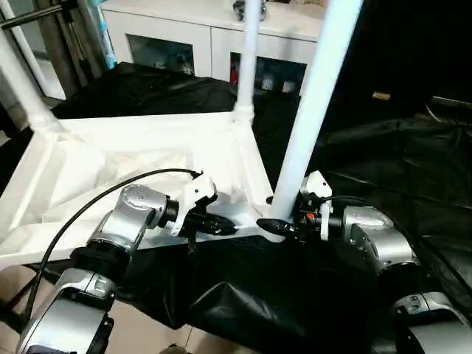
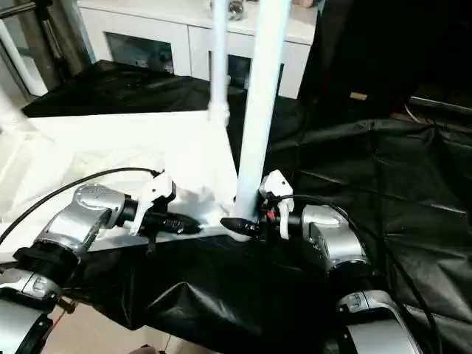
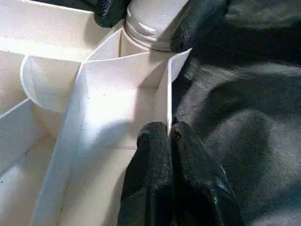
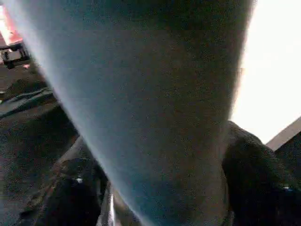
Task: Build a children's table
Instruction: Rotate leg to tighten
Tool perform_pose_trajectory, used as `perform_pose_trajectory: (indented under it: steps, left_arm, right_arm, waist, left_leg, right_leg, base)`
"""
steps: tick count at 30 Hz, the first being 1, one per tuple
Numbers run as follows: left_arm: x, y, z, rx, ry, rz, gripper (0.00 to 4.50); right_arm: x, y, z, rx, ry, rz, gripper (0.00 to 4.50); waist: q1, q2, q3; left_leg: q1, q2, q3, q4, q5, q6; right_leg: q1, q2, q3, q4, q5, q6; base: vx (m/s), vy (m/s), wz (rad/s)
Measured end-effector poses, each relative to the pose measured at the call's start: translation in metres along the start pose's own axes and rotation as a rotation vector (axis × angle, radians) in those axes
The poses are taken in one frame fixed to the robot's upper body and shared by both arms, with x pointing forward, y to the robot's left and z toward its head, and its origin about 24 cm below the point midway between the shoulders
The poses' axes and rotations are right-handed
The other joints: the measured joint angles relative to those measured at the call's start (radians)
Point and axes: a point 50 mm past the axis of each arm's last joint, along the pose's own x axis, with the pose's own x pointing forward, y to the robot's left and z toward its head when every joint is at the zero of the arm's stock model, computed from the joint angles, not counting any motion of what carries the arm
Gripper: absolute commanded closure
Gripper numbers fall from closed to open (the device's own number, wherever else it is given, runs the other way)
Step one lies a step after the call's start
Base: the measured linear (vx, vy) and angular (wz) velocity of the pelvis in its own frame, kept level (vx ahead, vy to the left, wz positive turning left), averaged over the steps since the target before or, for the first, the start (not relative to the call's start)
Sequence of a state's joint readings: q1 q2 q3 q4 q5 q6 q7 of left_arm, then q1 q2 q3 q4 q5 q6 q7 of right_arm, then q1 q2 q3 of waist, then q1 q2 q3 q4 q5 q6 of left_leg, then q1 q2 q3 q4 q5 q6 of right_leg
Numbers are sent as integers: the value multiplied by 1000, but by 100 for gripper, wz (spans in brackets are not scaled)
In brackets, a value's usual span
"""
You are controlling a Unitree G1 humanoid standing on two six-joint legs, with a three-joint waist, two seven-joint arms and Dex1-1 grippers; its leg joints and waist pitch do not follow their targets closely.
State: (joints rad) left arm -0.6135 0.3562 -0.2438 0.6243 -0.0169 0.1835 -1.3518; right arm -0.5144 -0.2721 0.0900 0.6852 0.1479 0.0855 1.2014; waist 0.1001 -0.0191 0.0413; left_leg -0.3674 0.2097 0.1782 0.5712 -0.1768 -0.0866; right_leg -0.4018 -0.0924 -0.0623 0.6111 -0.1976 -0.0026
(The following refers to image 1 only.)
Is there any white plastic table leg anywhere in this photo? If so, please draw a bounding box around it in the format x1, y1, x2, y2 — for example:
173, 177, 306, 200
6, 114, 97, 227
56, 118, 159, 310
0, 27, 63, 133
232, 0, 266, 125
268, 0, 367, 226

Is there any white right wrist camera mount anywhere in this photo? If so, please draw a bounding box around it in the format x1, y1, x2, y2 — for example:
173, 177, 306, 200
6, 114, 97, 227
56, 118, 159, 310
299, 170, 336, 243

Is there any white sideboard cabinet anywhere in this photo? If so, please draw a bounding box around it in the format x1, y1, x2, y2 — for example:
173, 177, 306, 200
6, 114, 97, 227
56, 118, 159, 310
101, 0, 333, 97

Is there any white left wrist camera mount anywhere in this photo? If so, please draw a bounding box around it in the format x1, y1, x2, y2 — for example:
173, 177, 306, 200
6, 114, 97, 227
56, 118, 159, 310
169, 171, 219, 237

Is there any white plastic table top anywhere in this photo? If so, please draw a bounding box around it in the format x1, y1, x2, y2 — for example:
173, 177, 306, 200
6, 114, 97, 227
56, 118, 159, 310
0, 110, 288, 267

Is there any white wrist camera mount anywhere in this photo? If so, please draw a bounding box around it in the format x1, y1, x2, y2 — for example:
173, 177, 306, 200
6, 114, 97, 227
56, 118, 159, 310
299, 170, 336, 243
169, 171, 219, 237

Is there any blue and white tube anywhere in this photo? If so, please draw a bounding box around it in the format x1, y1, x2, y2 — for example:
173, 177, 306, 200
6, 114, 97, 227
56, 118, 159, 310
94, 0, 118, 70

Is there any black speaker cabinet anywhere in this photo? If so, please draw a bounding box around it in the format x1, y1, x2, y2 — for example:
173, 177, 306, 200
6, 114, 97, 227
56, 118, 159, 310
324, 0, 436, 111

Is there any dark bag of small parts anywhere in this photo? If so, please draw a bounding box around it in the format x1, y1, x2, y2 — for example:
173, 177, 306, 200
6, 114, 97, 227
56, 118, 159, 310
232, 0, 267, 22

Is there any white slanted pipe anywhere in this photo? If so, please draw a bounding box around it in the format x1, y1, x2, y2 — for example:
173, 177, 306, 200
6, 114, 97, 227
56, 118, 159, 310
0, 0, 66, 100

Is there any black plastic mat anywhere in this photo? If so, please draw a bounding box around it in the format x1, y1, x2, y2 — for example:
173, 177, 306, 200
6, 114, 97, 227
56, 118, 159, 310
0, 60, 472, 354

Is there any grey metal tripod stand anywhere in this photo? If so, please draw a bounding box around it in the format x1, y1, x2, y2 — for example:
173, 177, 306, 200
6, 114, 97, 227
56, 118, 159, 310
0, 0, 108, 97

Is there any black metal floor frame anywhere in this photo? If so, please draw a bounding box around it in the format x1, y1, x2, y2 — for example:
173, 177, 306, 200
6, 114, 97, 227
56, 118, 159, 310
0, 265, 42, 335

